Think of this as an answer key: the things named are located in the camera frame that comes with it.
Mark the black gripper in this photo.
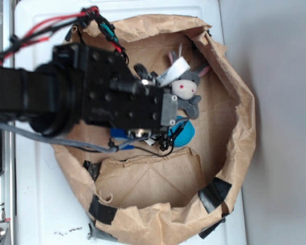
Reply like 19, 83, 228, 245
83, 47, 177, 133

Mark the blue sponge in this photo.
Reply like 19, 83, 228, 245
110, 128, 135, 150

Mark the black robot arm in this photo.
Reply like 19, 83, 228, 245
0, 43, 177, 137

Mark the grey plush donkey toy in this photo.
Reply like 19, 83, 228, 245
168, 44, 211, 119

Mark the white paper tag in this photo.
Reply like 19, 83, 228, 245
156, 57, 190, 87

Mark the teal rubber ball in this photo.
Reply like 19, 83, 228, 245
168, 115, 195, 148

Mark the brown paper bag tray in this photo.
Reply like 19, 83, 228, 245
54, 14, 256, 244

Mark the red and black cable bundle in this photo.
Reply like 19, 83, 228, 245
0, 6, 130, 67

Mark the grey braided cable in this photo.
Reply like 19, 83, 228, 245
0, 116, 189, 154

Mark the metal rail frame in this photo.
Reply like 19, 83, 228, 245
0, 1, 15, 244

